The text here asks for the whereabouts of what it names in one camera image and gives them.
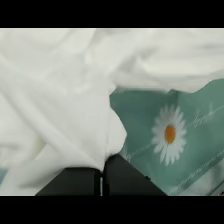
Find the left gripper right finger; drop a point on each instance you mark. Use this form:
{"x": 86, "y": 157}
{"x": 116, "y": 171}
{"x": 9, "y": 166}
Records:
{"x": 128, "y": 180}

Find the white shirt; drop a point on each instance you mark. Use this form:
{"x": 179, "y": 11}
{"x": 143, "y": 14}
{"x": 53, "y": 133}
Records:
{"x": 63, "y": 100}

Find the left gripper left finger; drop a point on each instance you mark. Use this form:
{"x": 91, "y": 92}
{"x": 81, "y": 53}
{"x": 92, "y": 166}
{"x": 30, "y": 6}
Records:
{"x": 73, "y": 184}

